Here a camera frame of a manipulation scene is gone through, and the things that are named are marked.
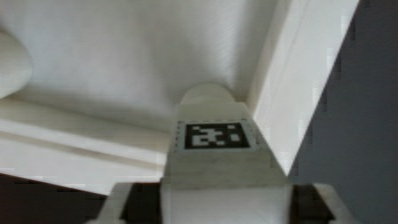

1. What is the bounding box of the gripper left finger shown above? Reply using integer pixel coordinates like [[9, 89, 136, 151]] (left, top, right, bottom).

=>
[[88, 182, 164, 224]]

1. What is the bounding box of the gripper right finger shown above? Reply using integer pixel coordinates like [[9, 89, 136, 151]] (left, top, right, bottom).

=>
[[290, 183, 363, 224]]

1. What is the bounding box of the white leg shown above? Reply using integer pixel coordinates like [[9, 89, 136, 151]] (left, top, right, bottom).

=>
[[160, 84, 292, 224]]

